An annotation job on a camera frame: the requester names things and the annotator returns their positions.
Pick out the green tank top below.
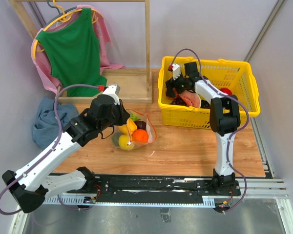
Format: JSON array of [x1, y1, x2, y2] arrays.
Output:
[[36, 8, 107, 87]]

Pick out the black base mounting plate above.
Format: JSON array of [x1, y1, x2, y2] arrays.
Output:
[[69, 174, 241, 205]]

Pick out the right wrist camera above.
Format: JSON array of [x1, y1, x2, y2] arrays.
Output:
[[168, 63, 182, 80]]

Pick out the red toy apple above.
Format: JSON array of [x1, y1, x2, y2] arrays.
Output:
[[220, 88, 232, 95]]

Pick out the yellow clothes hanger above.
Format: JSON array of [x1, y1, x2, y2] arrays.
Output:
[[32, 0, 103, 59]]

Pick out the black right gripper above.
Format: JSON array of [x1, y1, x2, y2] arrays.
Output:
[[166, 71, 189, 98]]

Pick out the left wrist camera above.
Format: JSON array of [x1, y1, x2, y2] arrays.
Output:
[[102, 84, 120, 96]]

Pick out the grey clothes hanger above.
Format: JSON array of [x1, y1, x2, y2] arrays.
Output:
[[46, 0, 76, 20]]

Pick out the clear zip top bag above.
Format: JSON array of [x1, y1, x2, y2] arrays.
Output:
[[111, 109, 157, 151]]

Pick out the pink shirt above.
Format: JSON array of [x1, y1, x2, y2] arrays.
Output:
[[31, 5, 123, 97]]

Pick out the wooden clothes rack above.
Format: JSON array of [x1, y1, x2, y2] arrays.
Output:
[[10, 0, 152, 104]]

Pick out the yellow toy lemon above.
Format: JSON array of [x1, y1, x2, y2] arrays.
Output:
[[118, 134, 135, 151]]

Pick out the dark purple toy grapes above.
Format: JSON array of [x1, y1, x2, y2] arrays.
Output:
[[170, 97, 210, 109]]

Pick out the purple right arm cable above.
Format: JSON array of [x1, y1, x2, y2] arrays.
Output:
[[170, 48, 250, 215]]

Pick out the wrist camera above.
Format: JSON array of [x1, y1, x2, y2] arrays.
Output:
[[102, 84, 120, 96], [168, 63, 182, 80]]

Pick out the blue crumpled cloth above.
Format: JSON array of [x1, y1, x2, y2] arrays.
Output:
[[32, 97, 79, 150]]

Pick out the white slotted cable duct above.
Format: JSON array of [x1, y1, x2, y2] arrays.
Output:
[[44, 193, 215, 208]]

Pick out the orange toy tangerine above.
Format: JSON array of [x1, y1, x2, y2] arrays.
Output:
[[132, 129, 148, 143]]

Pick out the dark purple toy plum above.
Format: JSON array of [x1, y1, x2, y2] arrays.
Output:
[[134, 120, 147, 130]]

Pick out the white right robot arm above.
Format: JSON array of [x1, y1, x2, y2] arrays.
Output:
[[166, 62, 241, 196]]

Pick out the pink toy watermelon slice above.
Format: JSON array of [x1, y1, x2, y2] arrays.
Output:
[[179, 90, 201, 108]]

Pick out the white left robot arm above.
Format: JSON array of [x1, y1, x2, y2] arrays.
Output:
[[2, 85, 130, 214]]

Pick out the yellow toy bell pepper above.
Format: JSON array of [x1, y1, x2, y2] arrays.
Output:
[[119, 118, 137, 135]]

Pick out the yellow plastic shopping basket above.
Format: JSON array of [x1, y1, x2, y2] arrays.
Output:
[[158, 56, 261, 129]]

